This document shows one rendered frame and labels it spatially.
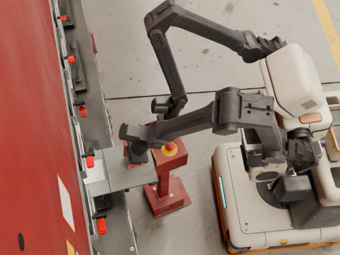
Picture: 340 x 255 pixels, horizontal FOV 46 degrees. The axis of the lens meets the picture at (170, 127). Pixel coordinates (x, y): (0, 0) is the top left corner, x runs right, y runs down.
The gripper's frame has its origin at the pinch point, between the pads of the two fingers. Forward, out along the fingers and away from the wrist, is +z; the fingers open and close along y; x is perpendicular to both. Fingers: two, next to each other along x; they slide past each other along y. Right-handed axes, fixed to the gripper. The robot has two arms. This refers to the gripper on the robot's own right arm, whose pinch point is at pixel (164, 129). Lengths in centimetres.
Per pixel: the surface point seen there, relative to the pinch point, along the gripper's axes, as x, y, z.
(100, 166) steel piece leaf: 16.1, 38.0, -12.4
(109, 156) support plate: 13.6, 33.7, -13.4
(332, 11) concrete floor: -88, -203, 25
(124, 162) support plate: 18.0, 29.5, -14.6
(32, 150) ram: 52, 71, -95
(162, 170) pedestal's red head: 15.3, 5.5, 9.0
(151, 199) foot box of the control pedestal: 7, -7, 67
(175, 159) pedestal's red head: 15.2, 1.1, 1.1
